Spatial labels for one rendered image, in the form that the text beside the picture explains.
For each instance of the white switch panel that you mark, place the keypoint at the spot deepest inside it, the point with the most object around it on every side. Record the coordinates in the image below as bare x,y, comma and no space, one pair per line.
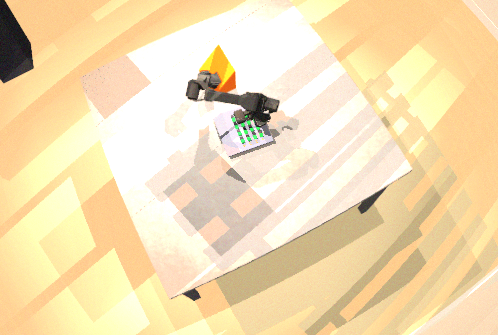
238,138

